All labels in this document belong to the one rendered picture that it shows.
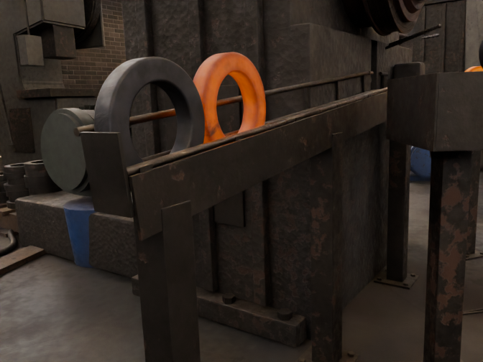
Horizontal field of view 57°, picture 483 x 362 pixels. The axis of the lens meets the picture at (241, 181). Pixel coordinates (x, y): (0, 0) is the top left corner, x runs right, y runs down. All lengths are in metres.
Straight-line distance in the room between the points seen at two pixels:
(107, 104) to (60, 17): 4.90
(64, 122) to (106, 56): 6.35
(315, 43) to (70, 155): 1.24
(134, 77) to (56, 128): 1.54
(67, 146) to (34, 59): 3.18
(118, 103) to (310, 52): 0.70
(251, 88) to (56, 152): 1.45
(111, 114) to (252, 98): 0.33
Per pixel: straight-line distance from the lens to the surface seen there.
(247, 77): 0.80
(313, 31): 1.20
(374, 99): 1.31
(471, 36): 4.37
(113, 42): 8.52
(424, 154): 3.62
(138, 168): 0.57
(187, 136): 0.68
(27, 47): 5.16
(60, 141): 2.11
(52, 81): 5.87
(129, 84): 0.59
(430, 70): 5.79
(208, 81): 0.71
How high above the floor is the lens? 0.69
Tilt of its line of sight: 10 degrees down
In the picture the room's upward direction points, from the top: 2 degrees counter-clockwise
